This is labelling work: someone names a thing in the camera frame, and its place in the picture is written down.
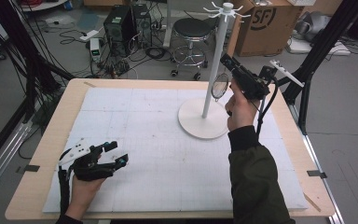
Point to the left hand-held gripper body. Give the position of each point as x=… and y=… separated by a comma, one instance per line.
x=90, y=169

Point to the grey bag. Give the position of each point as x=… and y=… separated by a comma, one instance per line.
x=312, y=25

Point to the cardboard box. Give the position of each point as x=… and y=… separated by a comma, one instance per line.
x=270, y=31

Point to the white power strip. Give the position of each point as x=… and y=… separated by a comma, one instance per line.
x=89, y=35

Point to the large black computer tower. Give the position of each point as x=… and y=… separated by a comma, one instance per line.
x=118, y=31

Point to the person's left hand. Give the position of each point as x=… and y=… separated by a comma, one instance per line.
x=84, y=193

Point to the brown tape strip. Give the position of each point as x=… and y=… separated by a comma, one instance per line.
x=311, y=202

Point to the white device with green display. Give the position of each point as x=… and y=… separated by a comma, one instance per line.
x=95, y=49

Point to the black tape piece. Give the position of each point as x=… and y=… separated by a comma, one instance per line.
x=316, y=174
x=31, y=168

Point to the white grid mat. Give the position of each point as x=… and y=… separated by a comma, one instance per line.
x=155, y=118

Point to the person's right hand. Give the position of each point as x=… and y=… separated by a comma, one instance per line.
x=242, y=112

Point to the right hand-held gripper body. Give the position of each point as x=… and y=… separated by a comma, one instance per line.
x=251, y=85

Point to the black round stool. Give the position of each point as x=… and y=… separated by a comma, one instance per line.
x=191, y=28

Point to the aluminium rail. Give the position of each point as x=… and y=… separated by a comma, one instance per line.
x=323, y=174
x=3, y=161

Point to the white hook stand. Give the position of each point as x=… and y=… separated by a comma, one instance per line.
x=216, y=59

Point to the white table leg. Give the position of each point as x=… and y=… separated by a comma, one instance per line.
x=168, y=25

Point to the small black computer tower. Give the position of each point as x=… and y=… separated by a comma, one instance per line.
x=142, y=26

